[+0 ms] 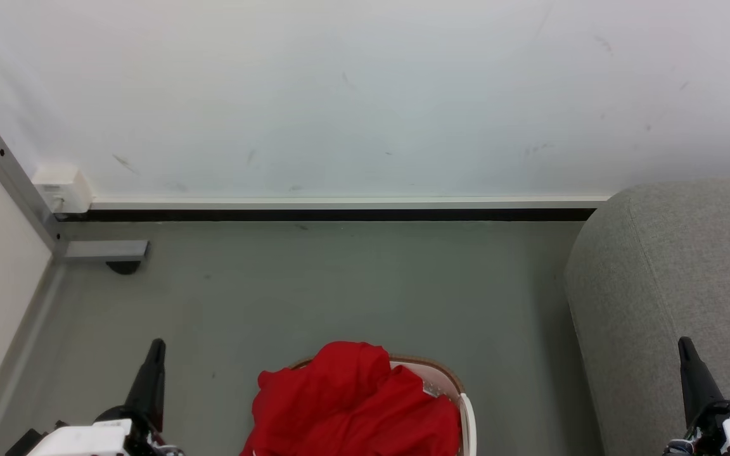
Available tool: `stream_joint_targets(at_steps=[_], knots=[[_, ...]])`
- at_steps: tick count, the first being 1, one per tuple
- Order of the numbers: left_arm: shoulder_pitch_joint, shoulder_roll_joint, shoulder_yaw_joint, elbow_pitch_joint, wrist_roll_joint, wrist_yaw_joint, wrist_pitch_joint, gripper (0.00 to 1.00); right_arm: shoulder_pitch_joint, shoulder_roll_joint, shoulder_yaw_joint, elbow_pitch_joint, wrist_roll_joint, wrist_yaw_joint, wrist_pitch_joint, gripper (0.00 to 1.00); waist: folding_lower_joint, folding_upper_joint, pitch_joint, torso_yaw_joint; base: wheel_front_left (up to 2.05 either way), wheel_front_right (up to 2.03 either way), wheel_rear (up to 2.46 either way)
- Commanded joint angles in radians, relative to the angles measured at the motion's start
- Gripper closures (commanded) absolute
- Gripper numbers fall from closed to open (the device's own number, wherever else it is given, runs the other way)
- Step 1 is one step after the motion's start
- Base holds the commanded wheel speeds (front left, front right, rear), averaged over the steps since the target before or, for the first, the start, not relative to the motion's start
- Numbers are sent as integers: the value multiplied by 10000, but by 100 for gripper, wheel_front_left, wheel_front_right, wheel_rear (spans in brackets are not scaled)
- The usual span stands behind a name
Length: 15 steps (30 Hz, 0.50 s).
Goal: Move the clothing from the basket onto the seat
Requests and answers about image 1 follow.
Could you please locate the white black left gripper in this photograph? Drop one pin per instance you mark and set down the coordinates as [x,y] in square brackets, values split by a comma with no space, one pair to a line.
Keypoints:
[86,438]

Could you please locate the red garment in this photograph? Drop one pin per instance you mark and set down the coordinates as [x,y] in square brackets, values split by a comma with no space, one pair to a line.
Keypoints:
[352,411]

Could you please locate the grey fabric sofa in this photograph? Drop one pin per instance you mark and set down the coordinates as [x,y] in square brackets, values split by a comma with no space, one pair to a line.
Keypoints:
[669,278]

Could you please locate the white laundry basket brown rim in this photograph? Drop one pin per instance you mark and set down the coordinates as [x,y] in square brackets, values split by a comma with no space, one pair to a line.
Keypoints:
[467,421]

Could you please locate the white and black baseboard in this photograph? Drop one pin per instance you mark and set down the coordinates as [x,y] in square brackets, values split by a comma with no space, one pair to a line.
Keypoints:
[339,209]

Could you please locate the black round frame foot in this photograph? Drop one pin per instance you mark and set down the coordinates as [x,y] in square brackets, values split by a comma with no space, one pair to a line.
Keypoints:
[124,267]

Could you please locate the white wall box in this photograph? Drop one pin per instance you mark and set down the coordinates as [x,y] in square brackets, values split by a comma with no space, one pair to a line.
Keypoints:
[64,189]

